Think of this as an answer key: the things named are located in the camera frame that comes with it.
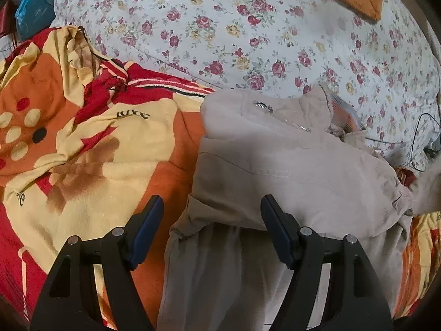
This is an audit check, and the orange red patterned blanket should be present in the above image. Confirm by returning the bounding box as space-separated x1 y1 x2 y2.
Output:
1 26 440 327

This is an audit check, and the beige jacket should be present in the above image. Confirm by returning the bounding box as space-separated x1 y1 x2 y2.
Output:
157 84 440 330

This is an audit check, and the black cable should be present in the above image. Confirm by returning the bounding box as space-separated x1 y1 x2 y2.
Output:
365 111 441 173

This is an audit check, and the white floral quilt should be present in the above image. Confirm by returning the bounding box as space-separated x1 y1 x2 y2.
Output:
54 0 440 171

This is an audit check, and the blue plastic bag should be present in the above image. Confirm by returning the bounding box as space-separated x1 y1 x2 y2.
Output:
14 0 55 40

